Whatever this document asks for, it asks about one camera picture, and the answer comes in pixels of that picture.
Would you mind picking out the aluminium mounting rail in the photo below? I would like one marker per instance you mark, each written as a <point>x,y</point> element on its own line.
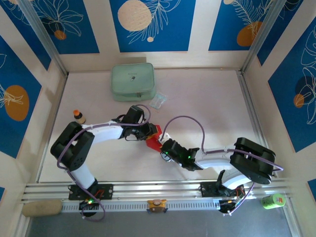
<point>148,188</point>

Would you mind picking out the orange yellow button device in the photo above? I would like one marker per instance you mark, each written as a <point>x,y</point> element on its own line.
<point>157,205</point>

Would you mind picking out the mint green zip pouch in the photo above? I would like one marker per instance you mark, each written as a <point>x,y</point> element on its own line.
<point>133,81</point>

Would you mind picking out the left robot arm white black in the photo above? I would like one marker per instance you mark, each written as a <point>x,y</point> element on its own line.
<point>106,133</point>

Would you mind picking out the aluminium corner post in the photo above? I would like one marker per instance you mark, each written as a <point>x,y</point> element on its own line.
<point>44,37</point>
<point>263,37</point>

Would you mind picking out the beige foam roll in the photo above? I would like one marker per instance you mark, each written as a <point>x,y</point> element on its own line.
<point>42,208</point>

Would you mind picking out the aluminium side rail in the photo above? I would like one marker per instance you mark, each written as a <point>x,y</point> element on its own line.
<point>245,86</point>

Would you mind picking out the small brown bottle orange cap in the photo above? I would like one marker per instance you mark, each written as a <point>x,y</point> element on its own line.
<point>79,118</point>

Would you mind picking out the small clear plastic packet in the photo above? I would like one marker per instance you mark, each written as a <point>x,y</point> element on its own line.
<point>158,100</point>

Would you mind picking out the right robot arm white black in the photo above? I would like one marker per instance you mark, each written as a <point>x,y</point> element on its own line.
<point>214,160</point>

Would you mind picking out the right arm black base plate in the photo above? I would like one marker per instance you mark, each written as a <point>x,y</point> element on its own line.
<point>207,190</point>

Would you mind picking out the green cup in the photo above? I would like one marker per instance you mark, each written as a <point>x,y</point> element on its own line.
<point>272,201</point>

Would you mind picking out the blue floral wall poster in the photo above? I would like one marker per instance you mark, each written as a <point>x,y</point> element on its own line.
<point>284,98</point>
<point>74,24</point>
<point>222,24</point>
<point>296,19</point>
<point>172,29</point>
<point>14,24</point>
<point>24,74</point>

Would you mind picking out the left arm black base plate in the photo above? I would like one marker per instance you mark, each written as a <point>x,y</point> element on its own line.
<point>106,191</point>

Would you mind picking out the red paper sheet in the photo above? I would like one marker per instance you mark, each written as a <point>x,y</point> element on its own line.
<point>153,144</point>

